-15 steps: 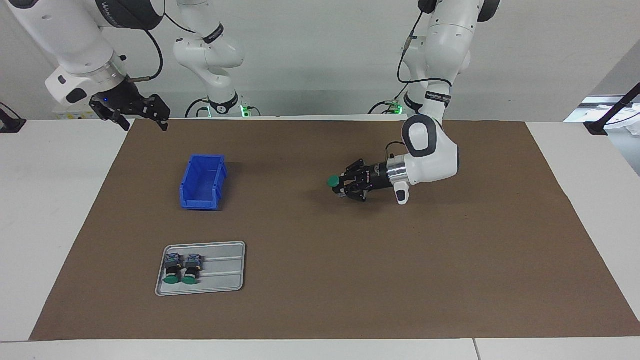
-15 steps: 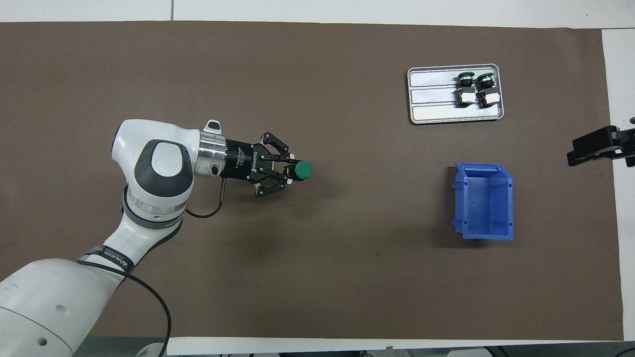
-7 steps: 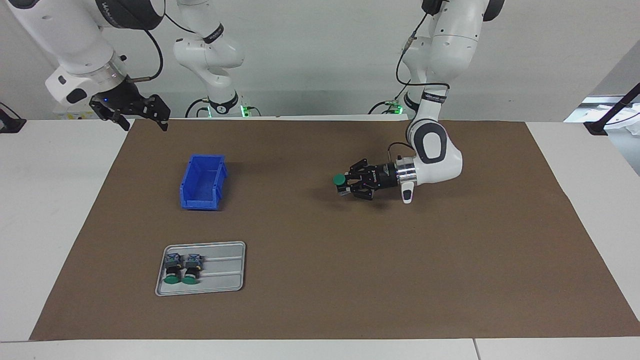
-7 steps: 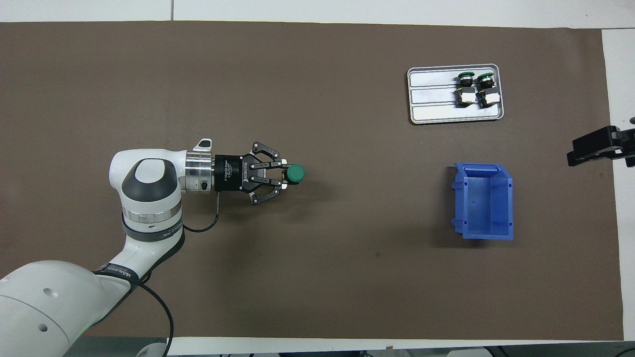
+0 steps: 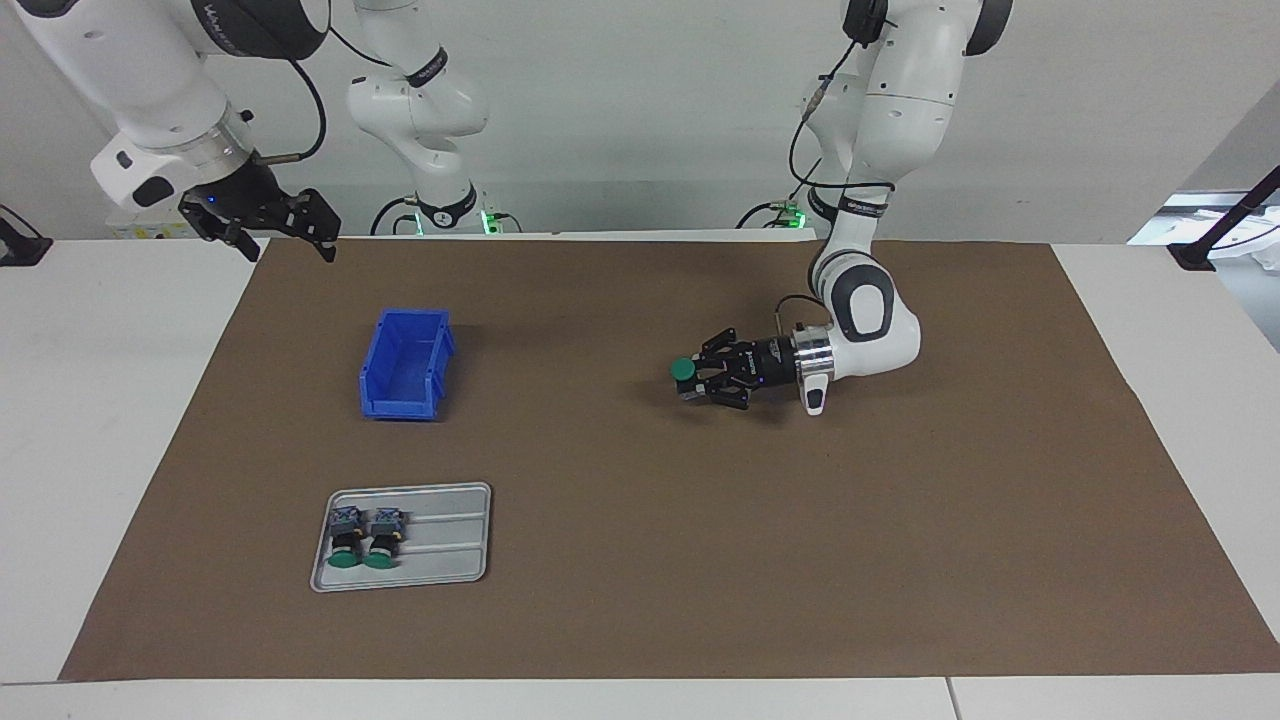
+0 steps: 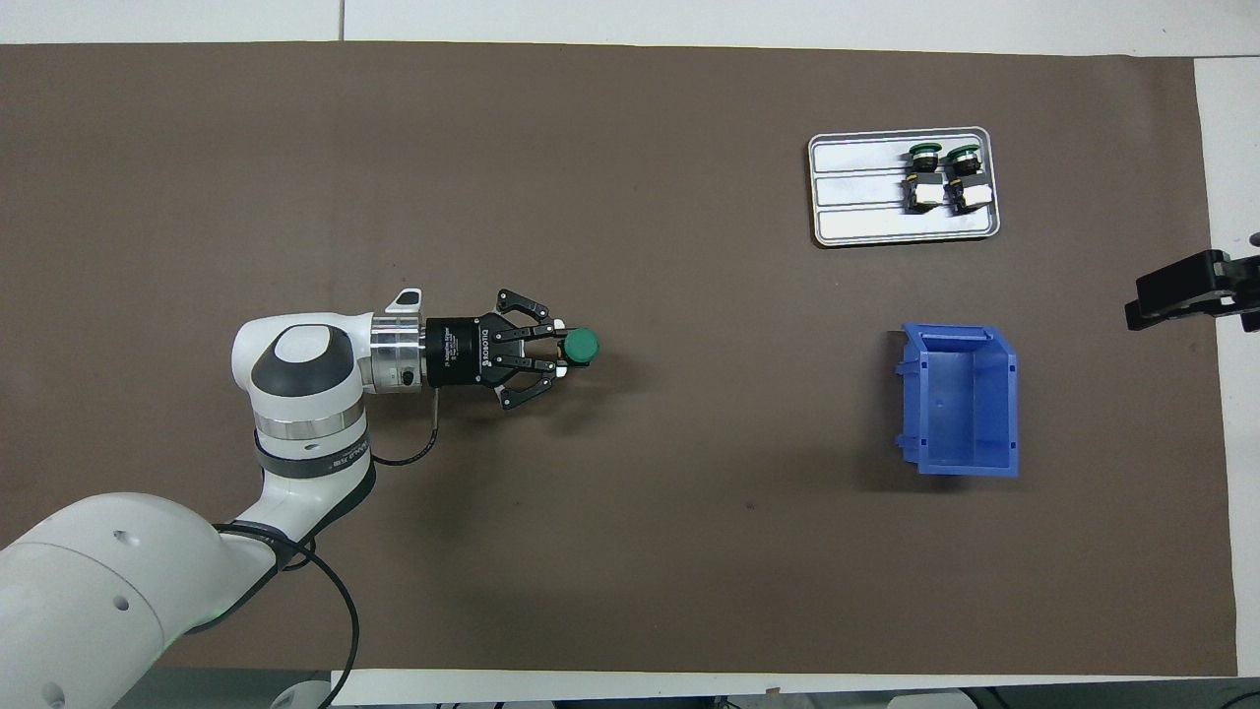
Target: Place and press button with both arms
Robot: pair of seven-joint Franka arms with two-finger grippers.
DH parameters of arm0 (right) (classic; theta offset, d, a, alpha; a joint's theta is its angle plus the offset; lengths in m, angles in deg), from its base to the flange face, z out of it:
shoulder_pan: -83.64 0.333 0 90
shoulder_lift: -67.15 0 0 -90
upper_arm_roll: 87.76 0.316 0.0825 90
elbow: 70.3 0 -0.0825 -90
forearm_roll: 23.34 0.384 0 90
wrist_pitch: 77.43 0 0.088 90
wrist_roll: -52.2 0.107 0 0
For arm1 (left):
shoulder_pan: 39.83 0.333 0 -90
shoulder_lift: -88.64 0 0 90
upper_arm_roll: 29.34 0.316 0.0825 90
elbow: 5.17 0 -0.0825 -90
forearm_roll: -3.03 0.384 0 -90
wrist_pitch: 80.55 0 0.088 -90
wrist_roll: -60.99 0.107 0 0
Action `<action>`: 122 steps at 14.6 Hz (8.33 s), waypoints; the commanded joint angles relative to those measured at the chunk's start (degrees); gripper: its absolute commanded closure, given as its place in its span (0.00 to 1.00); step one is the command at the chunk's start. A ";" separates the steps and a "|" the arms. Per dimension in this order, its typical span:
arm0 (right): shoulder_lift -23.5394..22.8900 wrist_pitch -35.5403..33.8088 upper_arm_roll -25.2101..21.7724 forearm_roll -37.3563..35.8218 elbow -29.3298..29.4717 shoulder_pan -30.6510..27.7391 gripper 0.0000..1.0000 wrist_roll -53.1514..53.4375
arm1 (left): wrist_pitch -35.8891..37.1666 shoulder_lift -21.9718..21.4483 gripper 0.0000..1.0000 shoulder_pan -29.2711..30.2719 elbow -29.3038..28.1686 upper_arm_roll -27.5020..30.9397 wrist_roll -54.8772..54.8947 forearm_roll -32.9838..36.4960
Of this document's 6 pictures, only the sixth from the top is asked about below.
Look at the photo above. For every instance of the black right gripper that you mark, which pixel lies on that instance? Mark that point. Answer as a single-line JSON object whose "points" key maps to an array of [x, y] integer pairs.
{"points": [[1245, 290]]}

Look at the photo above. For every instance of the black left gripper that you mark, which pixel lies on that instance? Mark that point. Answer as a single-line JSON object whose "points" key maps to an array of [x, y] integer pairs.
{"points": [[458, 353]]}

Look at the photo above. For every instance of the green push button grey block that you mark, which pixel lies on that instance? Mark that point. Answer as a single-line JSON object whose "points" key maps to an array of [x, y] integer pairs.
{"points": [[583, 345]]}

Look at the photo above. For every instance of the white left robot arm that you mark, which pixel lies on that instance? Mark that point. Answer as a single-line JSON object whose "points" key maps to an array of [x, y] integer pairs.
{"points": [[295, 394]]}

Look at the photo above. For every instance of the green push button white label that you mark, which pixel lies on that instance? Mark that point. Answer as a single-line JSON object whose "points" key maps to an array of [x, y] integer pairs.
{"points": [[970, 195], [923, 192]]}

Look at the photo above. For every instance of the large brown table mat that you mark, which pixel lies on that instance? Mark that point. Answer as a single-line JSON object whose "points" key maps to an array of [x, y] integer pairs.
{"points": [[689, 542]]}

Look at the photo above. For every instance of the blue plastic storage bin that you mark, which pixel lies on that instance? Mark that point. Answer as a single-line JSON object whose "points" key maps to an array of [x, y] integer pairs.
{"points": [[950, 404]]}

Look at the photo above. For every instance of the silver metal tray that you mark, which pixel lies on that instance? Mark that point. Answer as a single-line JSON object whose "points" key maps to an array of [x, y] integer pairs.
{"points": [[856, 212]]}

